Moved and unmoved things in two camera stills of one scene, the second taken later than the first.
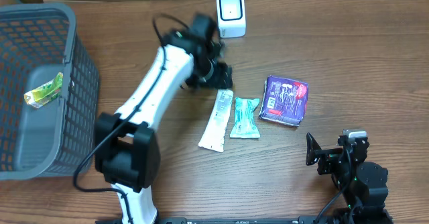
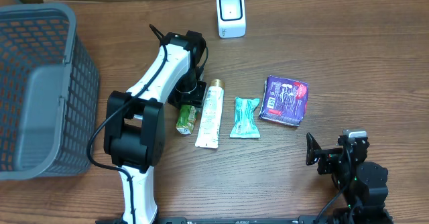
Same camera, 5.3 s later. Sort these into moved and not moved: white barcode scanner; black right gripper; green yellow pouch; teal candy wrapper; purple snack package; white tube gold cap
Moved: green yellow pouch; white tube gold cap
Not moved: teal candy wrapper; purple snack package; white barcode scanner; black right gripper
